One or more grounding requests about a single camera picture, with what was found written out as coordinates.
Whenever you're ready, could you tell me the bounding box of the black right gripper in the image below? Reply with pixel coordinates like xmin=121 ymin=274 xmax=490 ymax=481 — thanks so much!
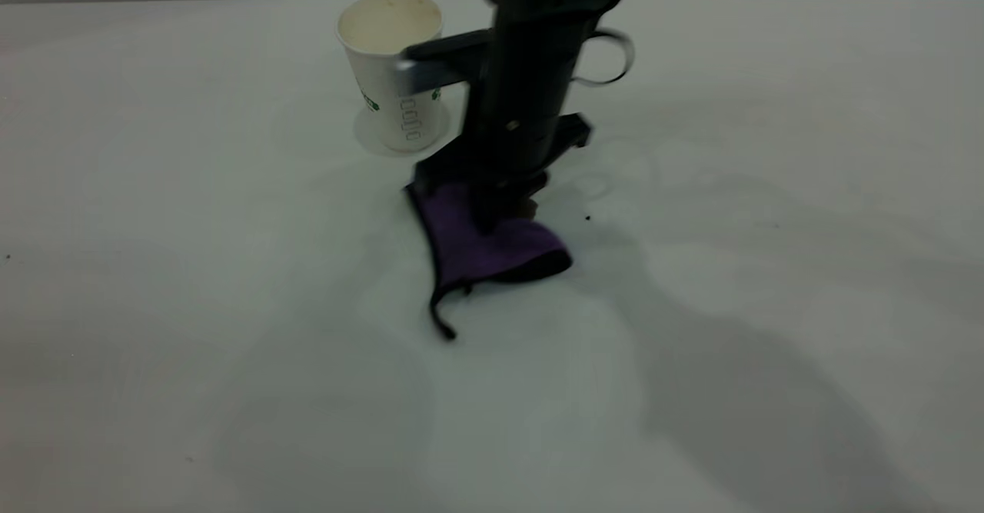
xmin=414 ymin=0 xmax=594 ymax=235

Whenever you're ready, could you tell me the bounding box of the purple cloth with black trim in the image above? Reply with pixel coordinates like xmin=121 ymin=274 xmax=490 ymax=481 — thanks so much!
xmin=405 ymin=181 xmax=573 ymax=341

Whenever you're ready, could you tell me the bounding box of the white paper cup green print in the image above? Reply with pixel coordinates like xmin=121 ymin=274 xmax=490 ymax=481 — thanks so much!
xmin=335 ymin=0 xmax=454 ymax=154

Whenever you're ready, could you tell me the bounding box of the grey looped cable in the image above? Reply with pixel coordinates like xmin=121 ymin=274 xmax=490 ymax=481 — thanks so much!
xmin=570 ymin=28 xmax=637 ymax=88

